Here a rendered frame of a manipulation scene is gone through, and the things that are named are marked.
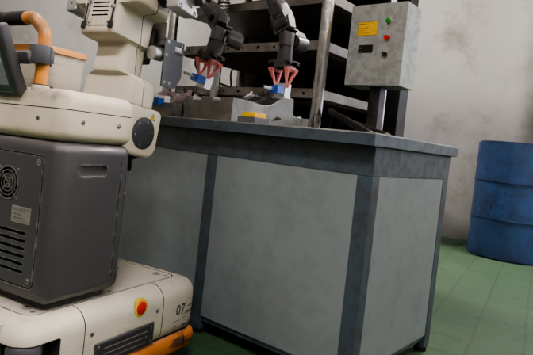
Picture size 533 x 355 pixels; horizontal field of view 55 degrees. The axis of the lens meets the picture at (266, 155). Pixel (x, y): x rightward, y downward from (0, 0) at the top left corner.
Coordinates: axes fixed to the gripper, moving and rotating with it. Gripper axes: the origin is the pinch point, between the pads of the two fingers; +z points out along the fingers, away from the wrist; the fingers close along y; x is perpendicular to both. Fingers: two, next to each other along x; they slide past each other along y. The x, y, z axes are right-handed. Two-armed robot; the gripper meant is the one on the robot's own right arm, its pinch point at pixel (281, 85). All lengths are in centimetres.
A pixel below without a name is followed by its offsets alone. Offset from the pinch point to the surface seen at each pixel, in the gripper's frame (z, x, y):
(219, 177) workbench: 36.7, 15.2, 12.0
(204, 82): 1.5, 13.0, 27.8
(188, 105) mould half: 10.8, 13.6, 34.7
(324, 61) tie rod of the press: -22, -61, 23
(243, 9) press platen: -55, -70, 89
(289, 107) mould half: 5.9, -21.0, 11.1
